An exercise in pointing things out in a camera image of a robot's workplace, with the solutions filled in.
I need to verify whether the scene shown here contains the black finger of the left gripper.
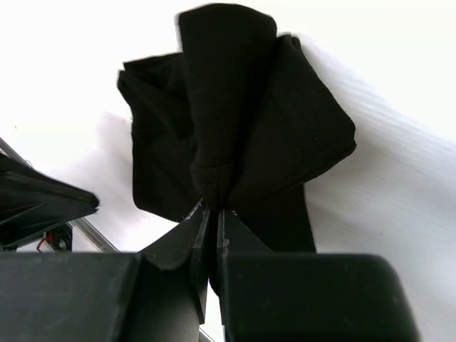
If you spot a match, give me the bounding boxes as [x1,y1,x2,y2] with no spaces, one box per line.
[1,155,99,249]

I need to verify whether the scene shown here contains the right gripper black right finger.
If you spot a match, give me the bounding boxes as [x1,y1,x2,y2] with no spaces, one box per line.
[217,210,420,341]

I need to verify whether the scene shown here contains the black skirt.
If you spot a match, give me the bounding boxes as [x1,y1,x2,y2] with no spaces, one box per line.
[118,4,356,252]

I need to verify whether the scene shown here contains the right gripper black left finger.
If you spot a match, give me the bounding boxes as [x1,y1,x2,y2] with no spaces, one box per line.
[1,206,210,341]

